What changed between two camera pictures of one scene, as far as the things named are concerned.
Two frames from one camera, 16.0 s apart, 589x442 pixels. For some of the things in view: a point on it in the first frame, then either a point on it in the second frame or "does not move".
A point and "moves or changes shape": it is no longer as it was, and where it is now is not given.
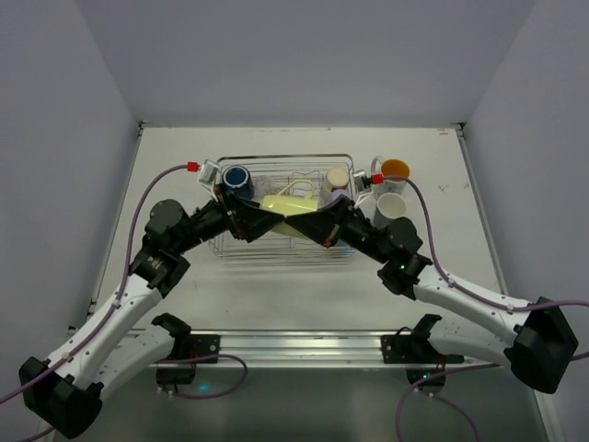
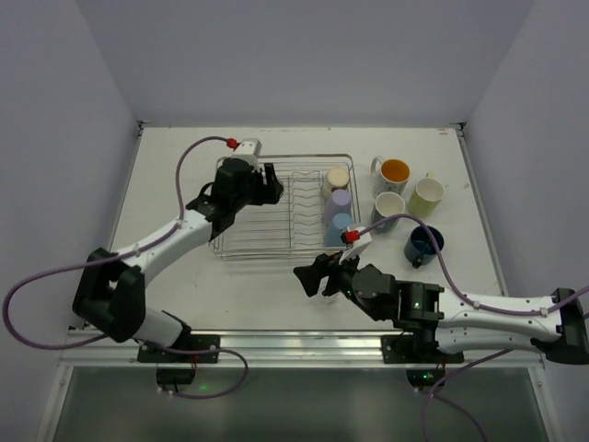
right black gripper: x=339 y=221 -> x=331 y=277
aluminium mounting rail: x=304 y=348 does not move
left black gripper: x=235 y=216 -> x=262 y=185
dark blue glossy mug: x=236 y=180 moves or changes shape
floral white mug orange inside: x=390 y=168 does not move
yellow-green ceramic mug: x=290 y=206 -> x=426 y=196
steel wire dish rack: x=286 y=185 does not move
